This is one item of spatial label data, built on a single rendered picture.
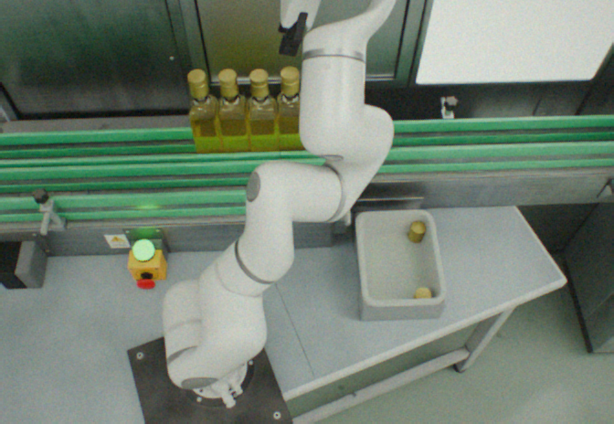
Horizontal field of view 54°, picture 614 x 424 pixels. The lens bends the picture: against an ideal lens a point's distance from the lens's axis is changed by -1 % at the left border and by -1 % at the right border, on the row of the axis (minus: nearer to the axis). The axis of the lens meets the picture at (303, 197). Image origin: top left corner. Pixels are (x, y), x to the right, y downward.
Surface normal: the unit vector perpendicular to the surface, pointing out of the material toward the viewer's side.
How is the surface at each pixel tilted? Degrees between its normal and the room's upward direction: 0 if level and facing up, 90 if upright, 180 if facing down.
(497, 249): 0
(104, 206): 90
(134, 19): 91
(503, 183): 90
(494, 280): 0
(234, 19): 90
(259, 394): 2
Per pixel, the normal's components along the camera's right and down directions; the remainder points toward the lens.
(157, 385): -0.03, -0.56
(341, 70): 0.16, -0.04
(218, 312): -0.36, -0.47
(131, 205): 0.04, 0.84
